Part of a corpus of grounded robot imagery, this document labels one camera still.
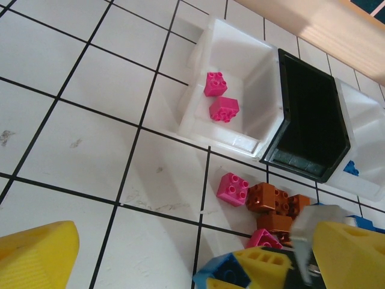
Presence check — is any pink lego brick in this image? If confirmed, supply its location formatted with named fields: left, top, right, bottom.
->
left=208, top=96, right=241, bottom=123
left=247, top=228, right=285, bottom=250
left=203, top=71, right=229, bottom=97
left=216, top=172, right=250, bottom=208

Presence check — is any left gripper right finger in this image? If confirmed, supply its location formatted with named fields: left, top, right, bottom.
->
left=311, top=222, right=385, bottom=289

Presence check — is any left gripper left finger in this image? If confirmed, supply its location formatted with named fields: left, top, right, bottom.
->
left=0, top=220, right=81, bottom=289

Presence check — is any black plastic bin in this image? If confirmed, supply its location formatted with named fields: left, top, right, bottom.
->
left=259, top=48, right=353, bottom=184

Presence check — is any white plastic bin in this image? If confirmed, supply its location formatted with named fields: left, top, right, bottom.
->
left=326, top=76, right=385, bottom=204
left=176, top=16, right=286, bottom=161

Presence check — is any orange lego brick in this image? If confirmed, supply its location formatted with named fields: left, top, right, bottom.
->
left=287, top=194, right=311, bottom=219
left=256, top=212, right=294, bottom=234
left=245, top=182, right=290, bottom=213

